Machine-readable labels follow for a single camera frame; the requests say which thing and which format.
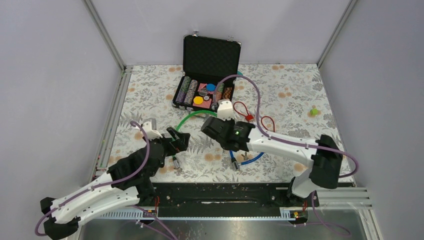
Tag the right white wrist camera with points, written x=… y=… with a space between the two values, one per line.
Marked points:
x=225 y=110

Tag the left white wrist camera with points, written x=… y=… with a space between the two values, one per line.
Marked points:
x=150 y=128

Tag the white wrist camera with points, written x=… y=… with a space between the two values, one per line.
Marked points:
x=225 y=110
x=150 y=128

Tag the green cube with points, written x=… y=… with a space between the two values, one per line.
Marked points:
x=314 y=112

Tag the yellow round chip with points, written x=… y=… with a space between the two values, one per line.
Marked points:
x=198 y=100

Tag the blue round chip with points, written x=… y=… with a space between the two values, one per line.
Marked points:
x=210 y=87

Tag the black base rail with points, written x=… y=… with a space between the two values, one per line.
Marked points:
x=222 y=200

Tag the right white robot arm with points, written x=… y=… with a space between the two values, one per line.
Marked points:
x=322 y=157

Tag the black poker chip case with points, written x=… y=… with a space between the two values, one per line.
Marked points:
x=206 y=60

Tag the red cable padlock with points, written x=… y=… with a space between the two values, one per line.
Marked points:
x=268 y=123
x=241 y=109

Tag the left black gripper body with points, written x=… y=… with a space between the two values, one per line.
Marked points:
x=170 y=150

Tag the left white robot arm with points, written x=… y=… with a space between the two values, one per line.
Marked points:
x=126 y=183

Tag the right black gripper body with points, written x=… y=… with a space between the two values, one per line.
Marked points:
x=230 y=121

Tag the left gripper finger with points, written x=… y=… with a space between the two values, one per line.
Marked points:
x=174 y=133
x=181 y=141

